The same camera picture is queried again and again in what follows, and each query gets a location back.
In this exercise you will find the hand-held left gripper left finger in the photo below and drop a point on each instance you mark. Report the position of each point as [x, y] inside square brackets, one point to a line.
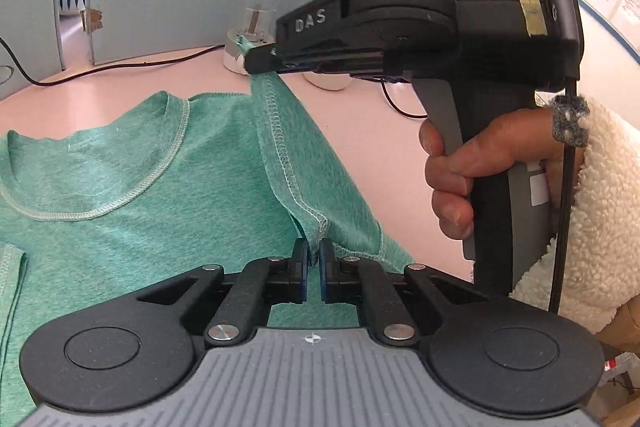
[300, 279]

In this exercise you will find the person's right forearm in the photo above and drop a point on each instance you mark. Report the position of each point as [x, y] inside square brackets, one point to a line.
[605, 207]

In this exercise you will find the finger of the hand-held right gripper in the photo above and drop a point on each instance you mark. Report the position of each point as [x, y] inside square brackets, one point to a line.
[300, 64]

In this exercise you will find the white plug adapter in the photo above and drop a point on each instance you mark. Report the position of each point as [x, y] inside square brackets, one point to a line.
[255, 19]

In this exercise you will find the person's right hand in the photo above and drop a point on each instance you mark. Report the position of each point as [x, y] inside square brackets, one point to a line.
[490, 147]

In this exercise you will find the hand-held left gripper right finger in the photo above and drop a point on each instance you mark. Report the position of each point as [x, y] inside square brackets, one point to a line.
[327, 279]

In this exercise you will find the green t-shirt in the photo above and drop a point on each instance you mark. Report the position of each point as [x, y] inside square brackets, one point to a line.
[175, 187]

